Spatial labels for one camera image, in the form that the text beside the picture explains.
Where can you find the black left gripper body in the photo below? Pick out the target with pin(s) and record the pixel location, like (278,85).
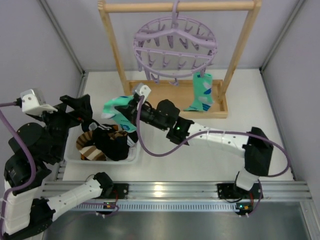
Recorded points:
(66,115)

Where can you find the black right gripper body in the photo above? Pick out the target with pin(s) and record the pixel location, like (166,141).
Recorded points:
(136,104)

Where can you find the mint green sock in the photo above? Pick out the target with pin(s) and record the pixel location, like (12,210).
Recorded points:
(202,91)
(110,112)

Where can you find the brown striped sock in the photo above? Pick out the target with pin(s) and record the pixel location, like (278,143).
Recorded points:
(86,146)

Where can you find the black white striped sock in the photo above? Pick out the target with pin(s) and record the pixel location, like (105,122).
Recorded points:
(112,142)

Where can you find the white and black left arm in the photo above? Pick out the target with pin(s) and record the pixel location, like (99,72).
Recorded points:
(36,145)

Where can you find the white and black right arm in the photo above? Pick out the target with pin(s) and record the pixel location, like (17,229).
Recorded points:
(253,146)

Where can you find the purple round clip hanger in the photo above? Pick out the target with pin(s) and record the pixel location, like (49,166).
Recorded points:
(174,46)

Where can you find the white plastic basket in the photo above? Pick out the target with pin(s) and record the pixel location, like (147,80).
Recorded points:
(72,155)

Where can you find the wooden hanging rack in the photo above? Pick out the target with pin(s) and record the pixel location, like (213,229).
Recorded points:
(182,94)

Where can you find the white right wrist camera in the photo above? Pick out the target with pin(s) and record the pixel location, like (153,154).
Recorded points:
(142,90)

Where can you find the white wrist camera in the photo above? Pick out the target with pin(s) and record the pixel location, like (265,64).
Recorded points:
(142,90)
(33,103)

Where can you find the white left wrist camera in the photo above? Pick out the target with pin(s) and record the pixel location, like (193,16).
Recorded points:
(33,103)

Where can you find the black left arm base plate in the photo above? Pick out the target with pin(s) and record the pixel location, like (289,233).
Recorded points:
(118,191)

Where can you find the grey slotted cable duct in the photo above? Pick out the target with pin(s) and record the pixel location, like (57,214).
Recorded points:
(176,206)

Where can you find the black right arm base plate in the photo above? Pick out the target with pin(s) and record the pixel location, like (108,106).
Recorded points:
(233,194)

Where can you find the aluminium mounting rail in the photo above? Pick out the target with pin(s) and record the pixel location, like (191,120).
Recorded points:
(274,191)

